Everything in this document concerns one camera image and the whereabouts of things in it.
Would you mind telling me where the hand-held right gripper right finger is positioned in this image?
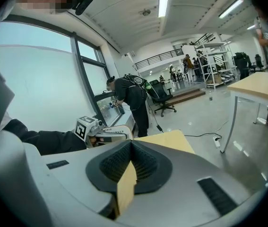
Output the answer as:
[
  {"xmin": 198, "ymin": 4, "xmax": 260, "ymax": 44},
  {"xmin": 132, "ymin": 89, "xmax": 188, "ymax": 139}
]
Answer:
[{"xmin": 114, "ymin": 141, "xmax": 264, "ymax": 227}]

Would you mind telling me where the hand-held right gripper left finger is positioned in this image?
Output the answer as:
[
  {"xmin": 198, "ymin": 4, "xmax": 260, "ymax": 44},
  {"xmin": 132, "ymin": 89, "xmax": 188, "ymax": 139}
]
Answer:
[{"xmin": 41, "ymin": 140, "xmax": 132, "ymax": 214}]

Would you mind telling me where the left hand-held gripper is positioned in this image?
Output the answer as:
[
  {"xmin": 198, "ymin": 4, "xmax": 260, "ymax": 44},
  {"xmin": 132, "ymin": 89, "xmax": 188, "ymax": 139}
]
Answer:
[{"xmin": 74, "ymin": 115, "xmax": 106, "ymax": 149}]

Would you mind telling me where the light wooden card stand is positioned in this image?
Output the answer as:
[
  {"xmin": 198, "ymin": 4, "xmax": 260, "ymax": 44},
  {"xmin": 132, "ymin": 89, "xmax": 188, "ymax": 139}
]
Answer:
[{"xmin": 100, "ymin": 124, "xmax": 138, "ymax": 218}]

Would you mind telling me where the person's left forearm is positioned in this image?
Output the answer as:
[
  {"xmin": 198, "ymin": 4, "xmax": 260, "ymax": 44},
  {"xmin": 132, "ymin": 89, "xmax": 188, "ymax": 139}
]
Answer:
[{"xmin": 2, "ymin": 118, "xmax": 87, "ymax": 156}]

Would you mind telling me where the light wooden table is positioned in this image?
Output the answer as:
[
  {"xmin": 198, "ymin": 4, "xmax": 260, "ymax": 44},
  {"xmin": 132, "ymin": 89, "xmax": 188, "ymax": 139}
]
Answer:
[
  {"xmin": 219, "ymin": 71, "xmax": 268, "ymax": 154},
  {"xmin": 133, "ymin": 129, "xmax": 196, "ymax": 155}
]

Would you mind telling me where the dark-framed window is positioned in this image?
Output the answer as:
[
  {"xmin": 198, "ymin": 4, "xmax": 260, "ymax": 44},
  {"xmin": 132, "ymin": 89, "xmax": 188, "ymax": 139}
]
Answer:
[{"xmin": 0, "ymin": 14, "xmax": 126, "ymax": 132}]

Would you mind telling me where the wooden step platform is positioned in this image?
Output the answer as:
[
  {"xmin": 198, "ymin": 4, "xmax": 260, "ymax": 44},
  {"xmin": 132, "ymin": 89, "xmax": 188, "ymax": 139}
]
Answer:
[{"xmin": 166, "ymin": 87, "xmax": 207, "ymax": 105}]

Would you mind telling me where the black mezzanine railing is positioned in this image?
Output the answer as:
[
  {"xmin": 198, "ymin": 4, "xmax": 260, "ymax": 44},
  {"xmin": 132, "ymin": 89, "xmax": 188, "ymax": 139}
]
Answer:
[{"xmin": 133, "ymin": 48, "xmax": 185, "ymax": 71}]

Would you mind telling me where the cardboard box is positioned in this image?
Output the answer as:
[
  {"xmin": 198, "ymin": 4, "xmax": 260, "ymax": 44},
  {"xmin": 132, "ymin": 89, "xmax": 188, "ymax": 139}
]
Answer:
[{"xmin": 207, "ymin": 73, "xmax": 222, "ymax": 84}]

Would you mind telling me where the white metal shelving rack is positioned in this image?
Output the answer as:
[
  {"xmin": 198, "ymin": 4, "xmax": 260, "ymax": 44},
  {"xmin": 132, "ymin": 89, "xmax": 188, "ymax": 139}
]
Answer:
[{"xmin": 194, "ymin": 41, "xmax": 238, "ymax": 90}]

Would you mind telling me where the round ceiling fixture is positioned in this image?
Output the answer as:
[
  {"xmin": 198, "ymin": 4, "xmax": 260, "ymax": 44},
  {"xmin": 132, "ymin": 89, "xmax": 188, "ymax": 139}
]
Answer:
[{"xmin": 138, "ymin": 6, "xmax": 157, "ymax": 17}]

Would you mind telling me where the black floor cable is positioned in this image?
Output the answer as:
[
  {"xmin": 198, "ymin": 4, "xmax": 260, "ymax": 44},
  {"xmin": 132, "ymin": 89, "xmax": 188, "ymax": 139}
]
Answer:
[{"xmin": 147, "ymin": 103, "xmax": 230, "ymax": 138}]

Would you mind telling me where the black head-worn camera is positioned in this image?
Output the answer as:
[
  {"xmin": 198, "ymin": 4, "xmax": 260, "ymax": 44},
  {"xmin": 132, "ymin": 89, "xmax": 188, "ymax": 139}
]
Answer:
[{"xmin": 71, "ymin": 0, "xmax": 95, "ymax": 16}]

